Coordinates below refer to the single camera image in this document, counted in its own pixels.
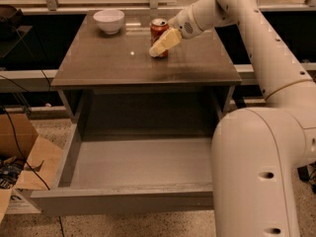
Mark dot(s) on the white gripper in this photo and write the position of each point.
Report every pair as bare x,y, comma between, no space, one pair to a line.
184,24

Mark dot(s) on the red coke can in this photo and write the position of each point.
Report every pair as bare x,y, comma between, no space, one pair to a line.
157,27

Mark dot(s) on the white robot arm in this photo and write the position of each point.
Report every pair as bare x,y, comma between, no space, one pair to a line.
253,150

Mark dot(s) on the grey cabinet with glossy top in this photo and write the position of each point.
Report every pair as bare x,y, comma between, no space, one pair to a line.
114,88

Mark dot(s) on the open grey top drawer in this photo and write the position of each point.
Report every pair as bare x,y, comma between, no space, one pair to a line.
136,153

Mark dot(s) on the white ceramic bowl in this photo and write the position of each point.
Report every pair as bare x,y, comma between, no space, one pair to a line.
109,21

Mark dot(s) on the dark object at left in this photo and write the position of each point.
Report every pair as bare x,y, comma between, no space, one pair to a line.
12,30

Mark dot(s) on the brown cardboard box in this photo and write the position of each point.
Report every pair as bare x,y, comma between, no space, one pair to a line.
28,164

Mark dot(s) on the black power adapter with cable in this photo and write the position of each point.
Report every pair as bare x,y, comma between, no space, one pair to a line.
307,174

